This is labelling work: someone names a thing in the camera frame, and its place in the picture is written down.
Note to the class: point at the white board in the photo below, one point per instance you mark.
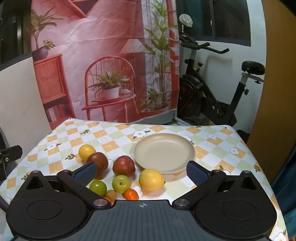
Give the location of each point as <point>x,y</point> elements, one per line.
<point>20,104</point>

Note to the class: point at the dark window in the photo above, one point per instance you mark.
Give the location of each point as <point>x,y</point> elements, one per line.
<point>231,20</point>
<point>13,27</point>

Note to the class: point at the beige plate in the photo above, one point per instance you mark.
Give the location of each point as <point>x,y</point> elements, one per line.
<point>161,153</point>

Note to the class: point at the green apple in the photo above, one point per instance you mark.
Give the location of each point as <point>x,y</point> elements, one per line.
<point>98,188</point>
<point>121,184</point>

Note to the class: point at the black exercise bike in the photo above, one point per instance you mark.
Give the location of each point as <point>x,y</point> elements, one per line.
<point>198,97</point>

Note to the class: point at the brown wooden door panel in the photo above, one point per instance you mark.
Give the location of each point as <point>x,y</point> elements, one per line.
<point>277,92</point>

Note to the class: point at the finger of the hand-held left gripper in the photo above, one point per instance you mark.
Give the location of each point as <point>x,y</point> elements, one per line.
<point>11,153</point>

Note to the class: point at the teal curtain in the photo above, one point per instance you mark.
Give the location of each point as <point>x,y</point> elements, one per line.
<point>286,185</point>

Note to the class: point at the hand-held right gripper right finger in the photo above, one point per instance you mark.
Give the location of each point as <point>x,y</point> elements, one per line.
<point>196,172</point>

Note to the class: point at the checkered flower tablecloth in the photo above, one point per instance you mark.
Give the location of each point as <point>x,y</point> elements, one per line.
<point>208,143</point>

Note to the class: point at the brownish red apple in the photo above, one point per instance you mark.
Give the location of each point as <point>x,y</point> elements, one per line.
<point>100,162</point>

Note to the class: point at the white plastic bag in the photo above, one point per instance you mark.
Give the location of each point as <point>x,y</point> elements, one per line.
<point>186,19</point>

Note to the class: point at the brown sandal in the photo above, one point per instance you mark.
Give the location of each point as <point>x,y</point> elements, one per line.
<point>202,121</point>

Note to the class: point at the brown kiwi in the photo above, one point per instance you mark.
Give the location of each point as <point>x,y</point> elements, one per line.
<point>111,194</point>

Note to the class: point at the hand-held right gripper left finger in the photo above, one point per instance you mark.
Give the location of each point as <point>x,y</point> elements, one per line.
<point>85,173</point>

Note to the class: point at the round yellow lemon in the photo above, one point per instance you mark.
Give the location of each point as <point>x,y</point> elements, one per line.
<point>86,151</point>

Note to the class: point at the printed backdrop cloth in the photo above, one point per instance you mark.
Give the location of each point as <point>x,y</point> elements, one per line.
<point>92,41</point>

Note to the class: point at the white metal floor bar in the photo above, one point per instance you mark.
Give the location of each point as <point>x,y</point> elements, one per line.
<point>182,121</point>

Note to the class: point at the pointed yellow lemon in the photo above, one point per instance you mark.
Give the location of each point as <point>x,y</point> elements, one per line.
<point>151,179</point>

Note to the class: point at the small tangerine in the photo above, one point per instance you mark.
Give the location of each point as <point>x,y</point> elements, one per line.
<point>131,195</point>
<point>107,199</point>

